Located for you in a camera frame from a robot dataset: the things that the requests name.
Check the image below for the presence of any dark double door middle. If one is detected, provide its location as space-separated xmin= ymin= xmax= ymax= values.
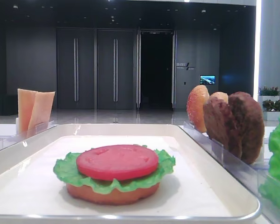
xmin=97 ymin=30 xmax=134 ymax=110

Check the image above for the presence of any clear acrylic left rack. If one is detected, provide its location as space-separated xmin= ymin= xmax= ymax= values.
xmin=0 ymin=121 xmax=56 ymax=151

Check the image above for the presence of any bottom bun slice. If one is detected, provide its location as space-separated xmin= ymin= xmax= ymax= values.
xmin=66 ymin=183 xmax=159 ymax=205

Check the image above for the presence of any right brown meat patty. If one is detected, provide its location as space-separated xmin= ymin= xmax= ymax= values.
xmin=229 ymin=91 xmax=265 ymax=164

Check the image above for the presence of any white rectangular tray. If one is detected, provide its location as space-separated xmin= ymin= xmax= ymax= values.
xmin=0 ymin=124 xmax=261 ymax=224

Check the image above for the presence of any cheese slice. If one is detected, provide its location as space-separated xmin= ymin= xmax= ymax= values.
xmin=28 ymin=91 xmax=55 ymax=129
xmin=17 ymin=89 xmax=38 ymax=133

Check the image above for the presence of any left brown meat patty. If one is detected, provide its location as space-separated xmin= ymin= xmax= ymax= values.
xmin=203 ymin=96 xmax=240 ymax=155

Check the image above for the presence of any green lettuce leaf on bun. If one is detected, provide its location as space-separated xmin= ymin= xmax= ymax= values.
xmin=53 ymin=149 xmax=176 ymax=195

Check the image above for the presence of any right cheese slice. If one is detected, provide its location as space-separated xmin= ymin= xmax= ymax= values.
xmin=28 ymin=91 xmax=55 ymax=129

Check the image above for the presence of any white cheese pusher block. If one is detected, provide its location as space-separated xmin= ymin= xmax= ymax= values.
xmin=15 ymin=117 xmax=20 ymax=135

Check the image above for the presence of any clear acrylic right rack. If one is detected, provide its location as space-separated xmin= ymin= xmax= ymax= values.
xmin=182 ymin=121 xmax=280 ymax=224

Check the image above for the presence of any brown meat patty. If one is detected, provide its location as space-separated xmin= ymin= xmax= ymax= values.
xmin=203 ymin=96 xmax=240 ymax=155
xmin=229 ymin=91 xmax=265 ymax=164

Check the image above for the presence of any green lettuce leaf in holder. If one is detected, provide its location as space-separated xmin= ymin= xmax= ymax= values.
xmin=259 ymin=118 xmax=280 ymax=209

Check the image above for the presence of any clear acrylic rack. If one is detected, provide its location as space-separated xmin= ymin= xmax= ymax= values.
xmin=182 ymin=121 xmax=280 ymax=224
xmin=0 ymin=121 xmax=56 ymax=151

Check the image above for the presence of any small wall screen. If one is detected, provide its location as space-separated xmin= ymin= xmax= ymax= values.
xmin=200 ymin=75 xmax=215 ymax=85

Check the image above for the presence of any dark double door left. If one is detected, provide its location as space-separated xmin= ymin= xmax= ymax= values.
xmin=57 ymin=28 xmax=94 ymax=109

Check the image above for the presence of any left cheese slice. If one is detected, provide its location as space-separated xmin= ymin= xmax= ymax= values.
xmin=17 ymin=89 xmax=38 ymax=133

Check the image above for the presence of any potted plants planter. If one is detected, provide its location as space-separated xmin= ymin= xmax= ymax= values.
xmin=258 ymin=86 xmax=280 ymax=121

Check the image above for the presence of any sesame top bun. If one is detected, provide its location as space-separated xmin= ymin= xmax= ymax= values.
xmin=187 ymin=85 xmax=209 ymax=133

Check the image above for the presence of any red tomato slice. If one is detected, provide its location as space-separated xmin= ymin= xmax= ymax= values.
xmin=76 ymin=145 xmax=158 ymax=181

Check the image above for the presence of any plain bun slice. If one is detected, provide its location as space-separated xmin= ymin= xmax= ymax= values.
xmin=210 ymin=91 xmax=229 ymax=103

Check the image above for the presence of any dark double door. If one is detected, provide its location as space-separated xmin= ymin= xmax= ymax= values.
xmin=97 ymin=30 xmax=134 ymax=110
xmin=57 ymin=28 xmax=94 ymax=109

